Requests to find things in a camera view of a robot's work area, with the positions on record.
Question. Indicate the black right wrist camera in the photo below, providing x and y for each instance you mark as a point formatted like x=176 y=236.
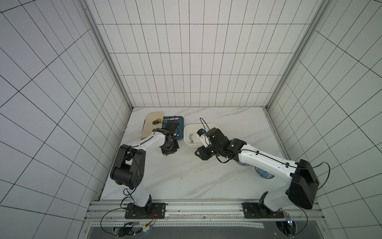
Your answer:
x=222 y=143

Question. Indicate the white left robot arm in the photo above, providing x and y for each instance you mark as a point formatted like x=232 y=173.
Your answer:
x=129 y=164

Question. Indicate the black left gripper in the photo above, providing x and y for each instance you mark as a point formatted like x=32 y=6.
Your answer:
x=174 y=150

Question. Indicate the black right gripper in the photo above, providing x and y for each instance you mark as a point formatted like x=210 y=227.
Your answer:
x=204 y=152

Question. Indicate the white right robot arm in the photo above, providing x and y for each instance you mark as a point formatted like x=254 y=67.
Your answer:
x=301 y=183

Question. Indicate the white storage box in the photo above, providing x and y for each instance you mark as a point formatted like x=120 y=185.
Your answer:
x=193 y=129

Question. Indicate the blue yellow patterned bowl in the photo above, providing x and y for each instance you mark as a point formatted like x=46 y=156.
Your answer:
x=244 y=164

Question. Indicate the dark teal tray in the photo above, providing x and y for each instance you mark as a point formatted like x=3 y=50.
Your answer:
x=180 y=135

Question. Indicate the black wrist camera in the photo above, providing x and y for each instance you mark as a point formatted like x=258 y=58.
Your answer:
x=172 y=128
x=222 y=143

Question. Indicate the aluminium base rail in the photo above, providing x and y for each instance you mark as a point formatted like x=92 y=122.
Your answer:
x=199 y=213

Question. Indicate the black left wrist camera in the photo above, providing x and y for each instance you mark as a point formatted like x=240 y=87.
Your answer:
x=172 y=128

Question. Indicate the blue white patterned bowl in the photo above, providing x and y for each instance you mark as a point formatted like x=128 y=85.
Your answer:
x=264 y=174

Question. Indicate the beige folded cloth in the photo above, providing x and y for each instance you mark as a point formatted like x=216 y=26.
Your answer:
x=152 y=121

